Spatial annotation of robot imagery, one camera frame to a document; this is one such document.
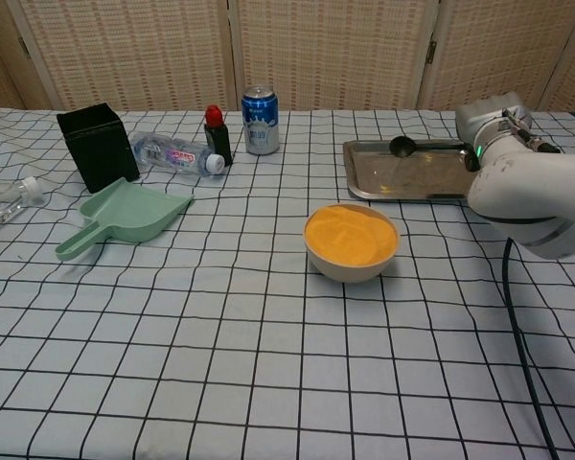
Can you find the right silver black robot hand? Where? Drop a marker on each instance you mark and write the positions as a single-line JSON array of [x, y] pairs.
[[479, 115]]

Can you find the black spoon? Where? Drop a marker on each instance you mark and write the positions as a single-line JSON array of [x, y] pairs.
[[401, 146]]

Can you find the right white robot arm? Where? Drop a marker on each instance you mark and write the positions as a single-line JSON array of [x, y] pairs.
[[532, 191]]

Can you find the orange bowl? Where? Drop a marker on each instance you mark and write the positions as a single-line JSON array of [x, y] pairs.
[[345, 272]]

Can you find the stainless steel tray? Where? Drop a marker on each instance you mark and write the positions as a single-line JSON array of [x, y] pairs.
[[412, 178]]

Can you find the blue drink can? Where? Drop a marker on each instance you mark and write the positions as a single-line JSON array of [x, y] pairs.
[[261, 124]]

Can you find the dark sauce bottle red cap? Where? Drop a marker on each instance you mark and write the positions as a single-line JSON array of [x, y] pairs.
[[219, 139]]

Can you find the clear bottle pink label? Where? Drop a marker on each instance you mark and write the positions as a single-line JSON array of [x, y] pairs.
[[172, 154]]

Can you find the blue checked tablecloth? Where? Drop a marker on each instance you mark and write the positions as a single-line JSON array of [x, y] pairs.
[[220, 359]]

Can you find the green plastic dustpan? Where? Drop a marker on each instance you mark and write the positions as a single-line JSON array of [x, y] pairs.
[[134, 211]]

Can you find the woven folding screen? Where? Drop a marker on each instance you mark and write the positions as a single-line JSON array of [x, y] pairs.
[[124, 48]]

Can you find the black square box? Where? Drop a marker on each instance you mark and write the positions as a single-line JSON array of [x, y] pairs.
[[100, 153]]

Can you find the clear bottle green label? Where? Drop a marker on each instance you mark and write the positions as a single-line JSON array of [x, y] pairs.
[[0, 206]]

